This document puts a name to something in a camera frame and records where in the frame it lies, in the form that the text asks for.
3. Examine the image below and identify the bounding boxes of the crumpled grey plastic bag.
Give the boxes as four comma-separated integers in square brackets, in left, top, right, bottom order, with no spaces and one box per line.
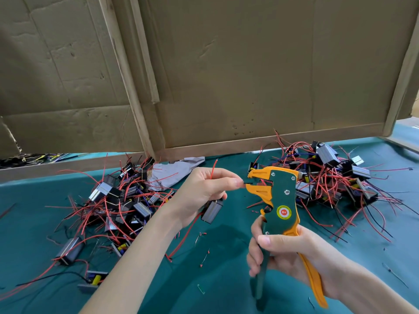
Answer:
[149,157,206,190]

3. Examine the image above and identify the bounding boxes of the thin wooden strip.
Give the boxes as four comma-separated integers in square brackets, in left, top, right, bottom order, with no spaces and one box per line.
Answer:
[129,0,161,104]

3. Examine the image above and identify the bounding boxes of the creased brown cardboard panel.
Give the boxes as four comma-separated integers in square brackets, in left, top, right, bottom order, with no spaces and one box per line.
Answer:
[0,0,146,157]

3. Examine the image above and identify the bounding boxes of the smooth brown cardboard panel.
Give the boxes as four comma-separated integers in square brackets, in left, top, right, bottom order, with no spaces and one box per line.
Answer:
[141,0,419,148]

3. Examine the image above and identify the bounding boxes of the short wooden bottom rail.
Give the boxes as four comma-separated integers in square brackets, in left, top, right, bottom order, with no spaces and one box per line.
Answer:
[0,152,146,185]

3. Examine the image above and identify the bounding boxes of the person's right hand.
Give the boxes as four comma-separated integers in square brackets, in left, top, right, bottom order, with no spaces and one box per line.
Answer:
[246,215,344,297]

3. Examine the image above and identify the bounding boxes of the transformer with wires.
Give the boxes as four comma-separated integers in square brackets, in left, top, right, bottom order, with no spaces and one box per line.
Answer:
[167,160,253,260]

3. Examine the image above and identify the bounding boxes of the wooden corner post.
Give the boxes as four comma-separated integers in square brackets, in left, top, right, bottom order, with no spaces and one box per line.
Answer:
[383,36,419,137]

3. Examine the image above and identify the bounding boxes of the wide wooden post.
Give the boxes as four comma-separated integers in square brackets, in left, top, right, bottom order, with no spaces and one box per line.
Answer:
[98,0,157,157]

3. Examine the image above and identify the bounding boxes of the person's right forearm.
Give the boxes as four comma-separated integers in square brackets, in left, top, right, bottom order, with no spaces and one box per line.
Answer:
[324,259,419,314]

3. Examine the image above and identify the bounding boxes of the person's left forearm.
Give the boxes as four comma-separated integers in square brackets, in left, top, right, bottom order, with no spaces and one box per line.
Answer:
[80,215,184,314]

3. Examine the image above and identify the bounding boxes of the person's left hand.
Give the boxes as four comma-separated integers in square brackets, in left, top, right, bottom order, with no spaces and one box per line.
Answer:
[164,167,245,228]

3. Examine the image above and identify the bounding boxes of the long wooden bottom rail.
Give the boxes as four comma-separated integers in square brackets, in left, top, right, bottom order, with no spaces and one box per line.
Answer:
[159,123,387,161]

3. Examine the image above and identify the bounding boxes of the heap of black cables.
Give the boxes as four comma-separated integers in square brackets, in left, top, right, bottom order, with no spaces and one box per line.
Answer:
[0,152,82,169]

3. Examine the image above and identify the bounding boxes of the flat grey board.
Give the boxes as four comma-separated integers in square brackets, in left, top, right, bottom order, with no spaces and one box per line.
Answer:
[388,117,419,153]

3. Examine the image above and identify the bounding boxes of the pile of wired transformers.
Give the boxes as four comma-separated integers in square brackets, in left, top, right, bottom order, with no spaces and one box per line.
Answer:
[252,130,416,242]
[0,154,191,295]

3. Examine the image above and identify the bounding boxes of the orange green wire strippers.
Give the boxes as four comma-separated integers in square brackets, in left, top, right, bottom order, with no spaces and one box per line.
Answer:
[245,167,328,309]

